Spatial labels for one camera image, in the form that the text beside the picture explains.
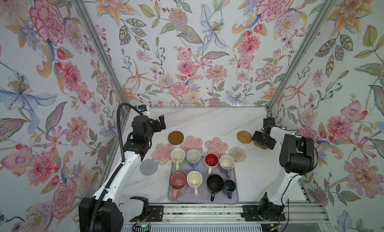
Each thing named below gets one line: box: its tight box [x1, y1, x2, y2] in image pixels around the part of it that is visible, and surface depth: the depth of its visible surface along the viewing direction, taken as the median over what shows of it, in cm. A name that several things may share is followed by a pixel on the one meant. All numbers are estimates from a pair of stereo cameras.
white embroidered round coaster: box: [229, 147, 247, 163], surface depth 97 cm
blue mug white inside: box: [186, 149, 201, 171], surface depth 86 cm
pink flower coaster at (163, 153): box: [151, 143, 174, 165], surface depth 97 cm
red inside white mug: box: [204, 152, 220, 175], surface depth 88 cm
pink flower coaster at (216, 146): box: [204, 137, 229, 158], surface depth 100 cm
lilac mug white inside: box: [219, 154, 235, 179], surface depth 86 cm
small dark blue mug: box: [223, 179, 236, 200], surface depth 80 cm
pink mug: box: [169, 171, 187, 201], surface depth 77 cm
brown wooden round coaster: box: [167, 130, 184, 145], surface depth 105 cm
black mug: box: [206, 174, 224, 202], surface depth 78 cm
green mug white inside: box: [170, 148, 186, 171], surface depth 87 cm
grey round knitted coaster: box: [139, 158, 159, 176], surface depth 92 cm
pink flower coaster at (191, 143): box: [180, 135, 203, 155], surface depth 103 cm
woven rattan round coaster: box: [236, 130, 253, 144], surface depth 106 cm
